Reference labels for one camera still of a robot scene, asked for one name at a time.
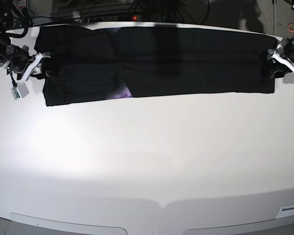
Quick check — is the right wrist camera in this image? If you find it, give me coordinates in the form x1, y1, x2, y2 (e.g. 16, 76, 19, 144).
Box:
10, 84, 29, 100

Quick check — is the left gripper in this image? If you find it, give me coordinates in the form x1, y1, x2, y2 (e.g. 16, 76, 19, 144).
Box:
268, 40, 294, 74

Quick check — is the black power strip red switch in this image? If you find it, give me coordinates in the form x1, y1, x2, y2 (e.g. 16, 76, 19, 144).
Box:
82, 15, 141, 23

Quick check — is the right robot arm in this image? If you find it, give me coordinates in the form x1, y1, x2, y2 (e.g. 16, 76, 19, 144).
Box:
0, 0, 49, 86

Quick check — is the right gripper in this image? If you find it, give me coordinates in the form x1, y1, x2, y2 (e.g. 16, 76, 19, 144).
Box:
0, 44, 50, 82

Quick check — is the black T-shirt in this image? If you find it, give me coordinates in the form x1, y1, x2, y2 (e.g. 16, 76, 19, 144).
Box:
34, 25, 277, 106

